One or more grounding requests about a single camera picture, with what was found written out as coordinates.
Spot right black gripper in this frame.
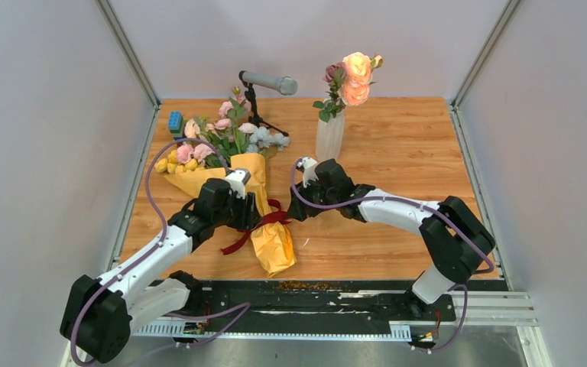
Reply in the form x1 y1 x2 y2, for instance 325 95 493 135
287 175 339 221

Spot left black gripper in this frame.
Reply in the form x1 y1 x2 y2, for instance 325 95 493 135
213 189 264 231

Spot dark red ribbon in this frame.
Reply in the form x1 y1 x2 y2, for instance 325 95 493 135
220 199 291 255

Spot yellow flower bouquet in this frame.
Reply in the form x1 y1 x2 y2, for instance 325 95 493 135
153 87 297 277

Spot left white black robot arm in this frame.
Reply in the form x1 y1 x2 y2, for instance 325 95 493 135
60 169 261 366

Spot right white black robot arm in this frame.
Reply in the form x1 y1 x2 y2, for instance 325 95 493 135
287 157 496 320

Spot white ribbed vase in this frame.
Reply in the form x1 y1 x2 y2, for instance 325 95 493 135
315 112 345 161

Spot orange flowers in vase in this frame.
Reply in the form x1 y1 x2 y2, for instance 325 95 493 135
313 52 384 123

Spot colourful toy block train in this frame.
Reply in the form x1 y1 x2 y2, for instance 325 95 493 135
167 111 185 140

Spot silver microphone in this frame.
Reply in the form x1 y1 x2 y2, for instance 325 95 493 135
238 70 298 96

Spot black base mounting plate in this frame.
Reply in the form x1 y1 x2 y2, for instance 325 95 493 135
178 280 456 335

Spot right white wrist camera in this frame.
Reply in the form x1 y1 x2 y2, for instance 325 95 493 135
296 156 318 188

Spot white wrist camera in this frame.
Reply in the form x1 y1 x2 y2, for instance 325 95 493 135
296 156 318 188
224 168 251 199

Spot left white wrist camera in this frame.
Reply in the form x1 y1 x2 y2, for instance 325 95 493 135
224 168 251 199

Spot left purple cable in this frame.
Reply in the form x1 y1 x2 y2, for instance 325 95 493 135
70 138 231 367

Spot purple cable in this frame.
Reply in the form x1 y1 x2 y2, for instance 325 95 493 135
290 159 497 354
70 138 231 367

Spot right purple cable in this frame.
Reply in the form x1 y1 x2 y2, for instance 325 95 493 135
290 159 497 354

